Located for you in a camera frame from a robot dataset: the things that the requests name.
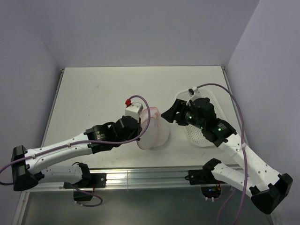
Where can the white mesh laundry bag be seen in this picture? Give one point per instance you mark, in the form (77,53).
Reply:
(157,132)

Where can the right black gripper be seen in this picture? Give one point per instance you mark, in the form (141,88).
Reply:
(178,105)

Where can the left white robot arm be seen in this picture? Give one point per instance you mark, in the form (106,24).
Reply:
(34,166)

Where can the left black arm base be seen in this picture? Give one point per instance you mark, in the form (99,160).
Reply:
(85,189)

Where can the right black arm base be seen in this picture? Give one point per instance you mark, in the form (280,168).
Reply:
(210,187)

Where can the white perforated plastic basket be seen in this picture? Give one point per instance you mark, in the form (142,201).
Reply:
(213,136)

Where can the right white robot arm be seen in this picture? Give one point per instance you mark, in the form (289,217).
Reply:
(266,187)

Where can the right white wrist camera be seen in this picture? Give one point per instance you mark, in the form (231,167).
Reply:
(194,93)

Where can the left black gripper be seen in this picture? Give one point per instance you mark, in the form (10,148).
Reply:
(138,131)

